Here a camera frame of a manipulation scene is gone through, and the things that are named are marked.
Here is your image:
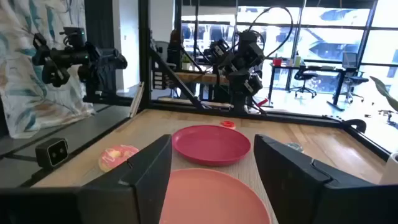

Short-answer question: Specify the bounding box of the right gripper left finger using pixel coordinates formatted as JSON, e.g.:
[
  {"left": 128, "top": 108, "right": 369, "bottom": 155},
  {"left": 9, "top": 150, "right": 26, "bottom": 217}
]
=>
[{"left": 81, "top": 134, "right": 173, "bottom": 224}]

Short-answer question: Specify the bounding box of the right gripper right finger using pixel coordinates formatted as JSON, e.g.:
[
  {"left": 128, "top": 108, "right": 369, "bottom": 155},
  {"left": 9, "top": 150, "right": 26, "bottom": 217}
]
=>
[{"left": 253, "top": 133, "right": 332, "bottom": 224}]

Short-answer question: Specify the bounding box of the pink frosted donut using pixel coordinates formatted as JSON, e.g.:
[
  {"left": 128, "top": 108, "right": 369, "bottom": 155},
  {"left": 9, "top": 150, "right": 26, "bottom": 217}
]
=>
[{"left": 98, "top": 144, "right": 140, "bottom": 173}]

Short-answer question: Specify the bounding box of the small clear glass object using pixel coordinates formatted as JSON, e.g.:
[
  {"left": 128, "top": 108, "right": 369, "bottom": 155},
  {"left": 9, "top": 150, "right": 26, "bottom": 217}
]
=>
[{"left": 285, "top": 142, "right": 304, "bottom": 154}]

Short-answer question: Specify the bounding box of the grey woven placemat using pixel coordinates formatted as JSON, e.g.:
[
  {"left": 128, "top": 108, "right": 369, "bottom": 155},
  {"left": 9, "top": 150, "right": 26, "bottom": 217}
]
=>
[{"left": 71, "top": 119, "right": 299, "bottom": 224}]

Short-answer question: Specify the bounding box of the salmon pink plate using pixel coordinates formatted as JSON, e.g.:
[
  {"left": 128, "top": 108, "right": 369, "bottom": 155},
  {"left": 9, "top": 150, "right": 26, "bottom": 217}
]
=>
[{"left": 159, "top": 168, "right": 272, "bottom": 224}]

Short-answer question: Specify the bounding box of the dark red plate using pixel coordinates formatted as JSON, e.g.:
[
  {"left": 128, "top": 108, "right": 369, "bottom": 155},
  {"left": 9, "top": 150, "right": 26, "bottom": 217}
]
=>
[{"left": 172, "top": 124, "right": 252, "bottom": 167}]

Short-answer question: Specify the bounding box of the white leaning panel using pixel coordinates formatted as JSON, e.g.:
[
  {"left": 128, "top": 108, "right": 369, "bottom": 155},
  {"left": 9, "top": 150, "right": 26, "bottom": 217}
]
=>
[{"left": 129, "top": 82, "right": 146, "bottom": 118}]

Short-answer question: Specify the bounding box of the black office chair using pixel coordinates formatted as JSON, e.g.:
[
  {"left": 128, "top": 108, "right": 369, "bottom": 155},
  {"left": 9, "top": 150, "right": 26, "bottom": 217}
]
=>
[
  {"left": 338, "top": 52, "right": 369, "bottom": 104},
  {"left": 289, "top": 67, "right": 318, "bottom": 99}
]

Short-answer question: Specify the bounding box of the black office desk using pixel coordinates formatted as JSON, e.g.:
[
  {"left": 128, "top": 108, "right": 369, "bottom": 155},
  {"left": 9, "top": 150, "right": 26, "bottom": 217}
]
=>
[{"left": 267, "top": 63, "right": 348, "bottom": 112}]

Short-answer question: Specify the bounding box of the wooden workbench top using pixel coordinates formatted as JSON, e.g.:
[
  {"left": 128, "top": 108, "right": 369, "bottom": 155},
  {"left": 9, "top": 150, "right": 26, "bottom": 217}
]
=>
[{"left": 175, "top": 71, "right": 231, "bottom": 85}]

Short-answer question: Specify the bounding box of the small potted plant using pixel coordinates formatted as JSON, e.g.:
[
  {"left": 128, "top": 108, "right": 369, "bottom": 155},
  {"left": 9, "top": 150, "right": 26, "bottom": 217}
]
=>
[{"left": 181, "top": 54, "right": 192, "bottom": 71}]

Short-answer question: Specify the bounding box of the green plant leaf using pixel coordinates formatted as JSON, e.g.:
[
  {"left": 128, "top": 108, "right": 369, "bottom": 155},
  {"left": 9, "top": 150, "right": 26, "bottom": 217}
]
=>
[{"left": 369, "top": 76, "right": 398, "bottom": 112}]

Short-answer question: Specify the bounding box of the floral patterned curtain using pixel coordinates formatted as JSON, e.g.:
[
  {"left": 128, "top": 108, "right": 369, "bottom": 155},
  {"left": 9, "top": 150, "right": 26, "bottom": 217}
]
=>
[{"left": 0, "top": 0, "right": 96, "bottom": 140}]

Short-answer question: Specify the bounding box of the black curved handle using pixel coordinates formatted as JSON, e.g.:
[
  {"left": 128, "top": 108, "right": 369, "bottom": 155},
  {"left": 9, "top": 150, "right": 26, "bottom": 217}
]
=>
[{"left": 341, "top": 118, "right": 367, "bottom": 134}]

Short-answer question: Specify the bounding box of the black table-level camera box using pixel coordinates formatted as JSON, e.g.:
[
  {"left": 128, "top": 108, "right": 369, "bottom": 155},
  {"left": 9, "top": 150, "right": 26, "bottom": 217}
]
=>
[{"left": 35, "top": 138, "right": 70, "bottom": 170}]

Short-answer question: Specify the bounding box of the black metal rig frame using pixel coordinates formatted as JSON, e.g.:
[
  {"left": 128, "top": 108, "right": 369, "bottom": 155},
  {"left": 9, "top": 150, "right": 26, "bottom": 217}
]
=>
[{"left": 18, "top": 0, "right": 391, "bottom": 187}]

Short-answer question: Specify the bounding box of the black camera cable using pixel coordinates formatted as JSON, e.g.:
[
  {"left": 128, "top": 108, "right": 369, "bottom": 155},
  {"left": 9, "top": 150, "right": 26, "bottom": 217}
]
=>
[{"left": 248, "top": 5, "right": 295, "bottom": 60}]

